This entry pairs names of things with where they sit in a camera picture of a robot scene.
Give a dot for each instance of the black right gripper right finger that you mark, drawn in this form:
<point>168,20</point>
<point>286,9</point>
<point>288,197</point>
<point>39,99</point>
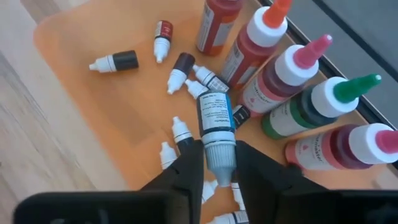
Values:
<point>267,186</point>

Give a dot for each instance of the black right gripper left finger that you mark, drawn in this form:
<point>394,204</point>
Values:
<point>183,180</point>

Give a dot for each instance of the large green food coloring bottle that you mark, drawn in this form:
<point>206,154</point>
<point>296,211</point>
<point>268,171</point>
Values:
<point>298,115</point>

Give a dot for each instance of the large pink food coloring bottle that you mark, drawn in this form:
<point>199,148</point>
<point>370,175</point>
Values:
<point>280,77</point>
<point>335,146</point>

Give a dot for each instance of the small green-label food coloring bottle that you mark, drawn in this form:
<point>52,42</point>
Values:
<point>181,71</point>

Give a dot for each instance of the large orange food coloring bottle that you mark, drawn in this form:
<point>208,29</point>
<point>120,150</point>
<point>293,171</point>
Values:
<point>252,46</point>
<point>217,25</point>

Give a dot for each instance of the small red-label food coloring bottle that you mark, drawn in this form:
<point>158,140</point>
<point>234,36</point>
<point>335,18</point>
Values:
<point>162,40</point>

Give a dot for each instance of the orange mat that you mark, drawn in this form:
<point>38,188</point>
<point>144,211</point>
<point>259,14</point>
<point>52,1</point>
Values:
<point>124,109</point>

